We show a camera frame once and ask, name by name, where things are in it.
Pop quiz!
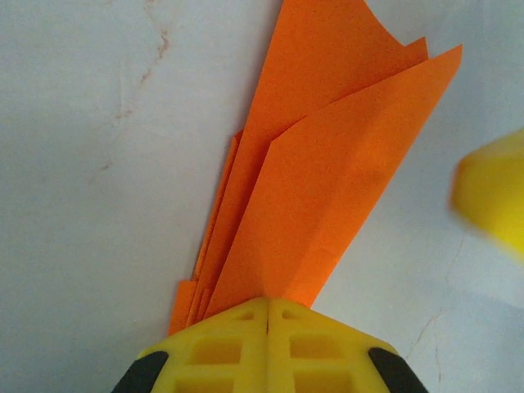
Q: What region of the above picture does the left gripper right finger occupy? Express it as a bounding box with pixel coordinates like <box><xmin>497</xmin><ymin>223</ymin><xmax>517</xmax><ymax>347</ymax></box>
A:
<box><xmin>268</xmin><ymin>297</ymin><xmax>427</xmax><ymax>393</ymax></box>

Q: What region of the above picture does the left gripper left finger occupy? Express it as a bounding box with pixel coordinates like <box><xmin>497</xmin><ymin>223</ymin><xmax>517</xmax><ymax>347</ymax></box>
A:
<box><xmin>110</xmin><ymin>297</ymin><xmax>269</xmax><ymax>393</ymax></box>

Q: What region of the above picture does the orange square paper sheet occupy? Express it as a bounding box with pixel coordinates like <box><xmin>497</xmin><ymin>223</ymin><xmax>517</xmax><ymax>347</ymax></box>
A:
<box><xmin>167</xmin><ymin>0</ymin><xmax>464</xmax><ymax>337</ymax></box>

